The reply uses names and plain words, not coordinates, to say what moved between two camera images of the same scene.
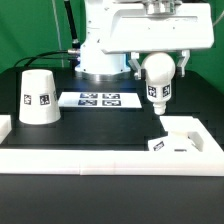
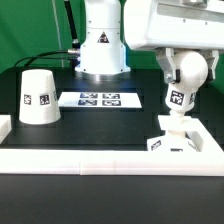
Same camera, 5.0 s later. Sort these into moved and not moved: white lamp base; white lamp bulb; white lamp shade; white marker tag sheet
Moved: white lamp bulb
Not moved: white lamp shade; white lamp base; white marker tag sheet
